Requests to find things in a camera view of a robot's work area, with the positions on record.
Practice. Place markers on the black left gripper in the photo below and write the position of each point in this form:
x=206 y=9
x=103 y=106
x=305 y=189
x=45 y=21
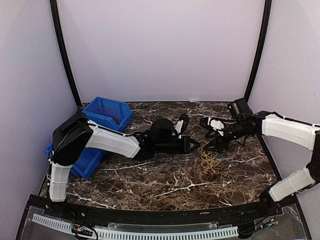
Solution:
x=185 y=148

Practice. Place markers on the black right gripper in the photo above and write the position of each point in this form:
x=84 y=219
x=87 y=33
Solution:
x=218 y=140

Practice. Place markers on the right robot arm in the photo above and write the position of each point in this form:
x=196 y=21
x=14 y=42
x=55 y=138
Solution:
x=294 y=144

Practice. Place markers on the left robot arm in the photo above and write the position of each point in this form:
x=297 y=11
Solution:
x=78 y=133

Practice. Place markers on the blue three-compartment plastic bin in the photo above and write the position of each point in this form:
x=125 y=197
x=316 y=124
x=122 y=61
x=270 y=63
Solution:
x=111 y=114

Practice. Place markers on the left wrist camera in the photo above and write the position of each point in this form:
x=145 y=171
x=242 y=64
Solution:
x=181 y=125

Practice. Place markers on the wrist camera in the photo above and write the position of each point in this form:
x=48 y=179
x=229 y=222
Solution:
x=181 y=125
x=239 y=109

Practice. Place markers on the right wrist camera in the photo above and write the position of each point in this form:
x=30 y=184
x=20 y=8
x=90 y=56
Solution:
x=239 y=109

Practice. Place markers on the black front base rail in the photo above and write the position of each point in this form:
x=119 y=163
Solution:
x=243 y=216

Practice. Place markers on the white slotted cable duct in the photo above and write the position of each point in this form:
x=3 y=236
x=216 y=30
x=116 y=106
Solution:
x=119 y=231

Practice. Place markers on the black enclosure frame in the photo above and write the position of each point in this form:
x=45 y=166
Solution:
x=160 y=50

